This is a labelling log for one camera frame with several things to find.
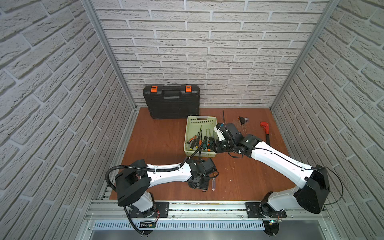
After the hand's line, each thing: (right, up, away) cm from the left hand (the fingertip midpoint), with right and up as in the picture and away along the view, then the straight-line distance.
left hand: (207, 186), depth 78 cm
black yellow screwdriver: (-8, +21, +19) cm, 29 cm away
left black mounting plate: (-25, -10, -5) cm, 27 cm away
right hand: (+4, +22, +1) cm, 22 cm away
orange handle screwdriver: (-9, +23, +19) cm, 31 cm away
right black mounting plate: (+25, -10, -4) cm, 27 cm away
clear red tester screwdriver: (+4, -2, +7) cm, 8 cm away
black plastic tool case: (-22, +48, +18) cm, 56 cm away
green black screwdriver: (-1, +19, +16) cm, 25 cm away
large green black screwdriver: (+4, +23, +18) cm, 30 cm away
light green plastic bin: (-9, +31, +28) cm, 43 cm away
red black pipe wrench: (+45, +32, +29) cm, 62 cm away
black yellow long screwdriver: (-5, +23, +21) cm, 32 cm away
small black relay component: (+29, +36, +32) cm, 56 cm away
